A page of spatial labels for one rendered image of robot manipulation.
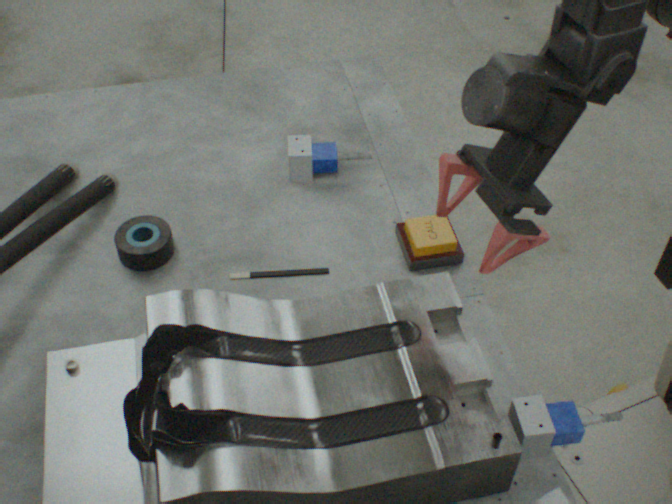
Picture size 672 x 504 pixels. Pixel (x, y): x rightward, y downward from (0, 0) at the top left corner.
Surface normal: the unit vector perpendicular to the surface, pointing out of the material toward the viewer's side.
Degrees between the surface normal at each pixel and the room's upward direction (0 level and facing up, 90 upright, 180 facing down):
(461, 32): 0
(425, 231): 0
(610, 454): 0
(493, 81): 63
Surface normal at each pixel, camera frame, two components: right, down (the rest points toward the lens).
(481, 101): -0.81, -0.04
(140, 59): 0.00, -0.68
